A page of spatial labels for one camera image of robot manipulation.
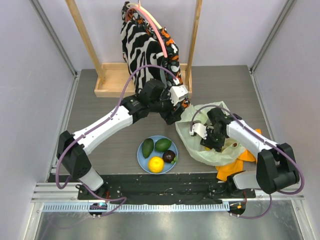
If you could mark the zebra patterned garment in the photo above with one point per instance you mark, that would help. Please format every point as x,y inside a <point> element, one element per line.
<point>140,47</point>

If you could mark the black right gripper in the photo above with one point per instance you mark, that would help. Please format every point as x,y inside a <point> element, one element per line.
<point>213,140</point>

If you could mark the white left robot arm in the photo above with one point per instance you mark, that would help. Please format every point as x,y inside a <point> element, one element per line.
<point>74,148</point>

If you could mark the orange cloth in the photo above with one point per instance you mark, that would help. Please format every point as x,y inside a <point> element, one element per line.
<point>226,167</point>

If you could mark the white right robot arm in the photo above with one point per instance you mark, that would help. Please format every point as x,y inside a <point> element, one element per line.
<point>275,163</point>

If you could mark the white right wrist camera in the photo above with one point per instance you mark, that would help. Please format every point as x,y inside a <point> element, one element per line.
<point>198,129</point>

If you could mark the green fake avocado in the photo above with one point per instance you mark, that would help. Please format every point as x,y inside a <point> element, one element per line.
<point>147,147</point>

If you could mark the pink clothes hanger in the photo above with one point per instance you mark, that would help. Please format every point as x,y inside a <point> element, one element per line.
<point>153,23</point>

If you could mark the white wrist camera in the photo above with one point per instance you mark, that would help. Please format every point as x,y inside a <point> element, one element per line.
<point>178,94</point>
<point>198,129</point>

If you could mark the dark purple fake mangosteen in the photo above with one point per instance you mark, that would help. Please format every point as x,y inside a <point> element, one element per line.
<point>169,157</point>

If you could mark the green fake fruit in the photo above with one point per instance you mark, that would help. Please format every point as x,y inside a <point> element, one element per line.
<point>162,145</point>

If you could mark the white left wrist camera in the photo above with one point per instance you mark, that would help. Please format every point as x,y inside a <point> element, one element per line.
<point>178,94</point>

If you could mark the pale green plastic bag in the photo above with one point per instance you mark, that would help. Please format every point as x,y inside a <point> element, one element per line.
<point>194,114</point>

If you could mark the white slotted cable duct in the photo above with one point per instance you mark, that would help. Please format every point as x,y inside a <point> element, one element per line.
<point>130,208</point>

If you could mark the wooden clothes rack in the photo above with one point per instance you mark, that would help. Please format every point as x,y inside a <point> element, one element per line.
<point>113,76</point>

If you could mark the yellow fake orange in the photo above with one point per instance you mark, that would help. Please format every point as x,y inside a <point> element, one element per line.
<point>156,164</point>

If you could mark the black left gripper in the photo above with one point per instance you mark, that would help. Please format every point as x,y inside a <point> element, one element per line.
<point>168,116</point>

